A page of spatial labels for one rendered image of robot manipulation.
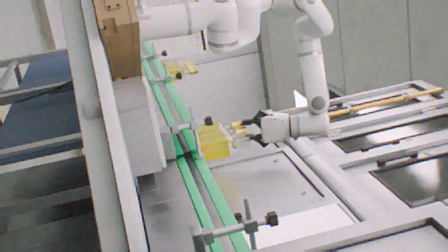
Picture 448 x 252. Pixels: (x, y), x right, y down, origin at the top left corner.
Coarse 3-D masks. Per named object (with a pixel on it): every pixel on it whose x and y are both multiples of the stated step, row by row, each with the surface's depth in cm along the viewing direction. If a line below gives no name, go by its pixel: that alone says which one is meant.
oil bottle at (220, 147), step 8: (224, 136) 193; (200, 144) 189; (208, 144) 188; (216, 144) 188; (224, 144) 188; (232, 144) 189; (208, 152) 188; (216, 152) 188; (224, 152) 189; (232, 152) 190; (208, 160) 189
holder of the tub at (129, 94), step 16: (128, 80) 158; (128, 96) 145; (144, 96) 146; (128, 112) 146; (144, 112) 147; (128, 128) 147; (144, 128) 148; (128, 144) 149; (144, 144) 150; (144, 160) 151; (144, 176) 164; (144, 192) 154
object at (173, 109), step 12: (144, 48) 297; (156, 60) 266; (156, 72) 246; (156, 84) 226; (168, 84) 224; (156, 96) 211; (168, 96) 210; (168, 108) 195; (180, 108) 193; (168, 120) 184; (180, 120) 183
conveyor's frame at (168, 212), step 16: (160, 112) 187; (160, 128) 172; (160, 176) 163; (176, 176) 161; (160, 192) 153; (176, 192) 152; (144, 208) 146; (160, 208) 145; (176, 208) 144; (192, 208) 142; (160, 224) 137; (176, 224) 136; (192, 224) 135; (160, 240) 130; (176, 240) 129
